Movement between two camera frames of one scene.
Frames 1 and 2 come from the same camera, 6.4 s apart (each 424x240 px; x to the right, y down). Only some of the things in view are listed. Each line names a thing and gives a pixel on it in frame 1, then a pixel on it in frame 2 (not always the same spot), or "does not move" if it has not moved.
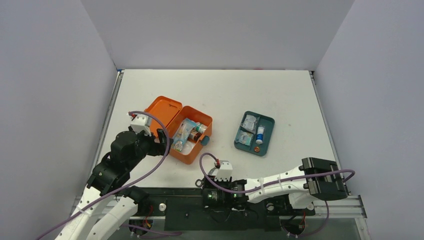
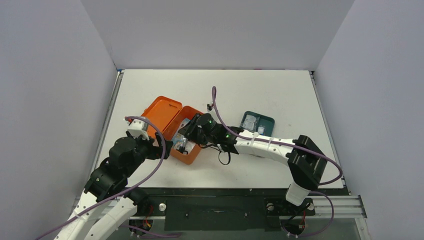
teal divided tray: x=254 y=133 does not move
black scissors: x=199 y=180 → x=182 y=149
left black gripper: x=157 y=148 does not move
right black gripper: x=208 y=184 → x=189 y=129
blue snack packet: x=182 y=134 does not move
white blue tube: x=259 y=136 does not move
